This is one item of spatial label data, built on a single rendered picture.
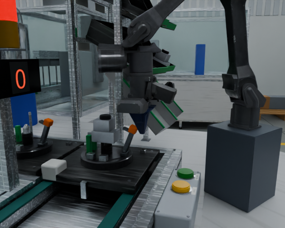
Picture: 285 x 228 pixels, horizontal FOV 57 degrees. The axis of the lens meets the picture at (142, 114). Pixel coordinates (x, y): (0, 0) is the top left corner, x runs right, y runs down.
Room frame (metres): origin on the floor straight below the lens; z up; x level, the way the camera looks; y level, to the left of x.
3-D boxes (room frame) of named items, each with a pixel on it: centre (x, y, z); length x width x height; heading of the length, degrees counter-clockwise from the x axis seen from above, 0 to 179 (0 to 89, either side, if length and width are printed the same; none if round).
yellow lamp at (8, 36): (0.53, 0.26, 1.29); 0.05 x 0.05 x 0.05
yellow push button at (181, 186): (0.53, -0.09, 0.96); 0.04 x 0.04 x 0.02
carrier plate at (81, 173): (0.67, 0.10, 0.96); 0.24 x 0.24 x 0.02; 73
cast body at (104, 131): (0.68, 0.11, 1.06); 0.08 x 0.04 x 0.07; 73
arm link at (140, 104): (0.65, 0.00, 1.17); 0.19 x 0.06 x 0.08; 163
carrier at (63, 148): (0.75, 0.34, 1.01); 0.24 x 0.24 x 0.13; 73
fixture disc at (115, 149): (0.67, 0.10, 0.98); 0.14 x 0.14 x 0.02
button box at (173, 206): (0.53, -0.09, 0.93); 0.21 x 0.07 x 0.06; 163
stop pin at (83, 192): (0.55, 0.13, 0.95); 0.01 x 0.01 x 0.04; 73
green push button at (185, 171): (0.60, -0.11, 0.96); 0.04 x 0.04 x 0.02
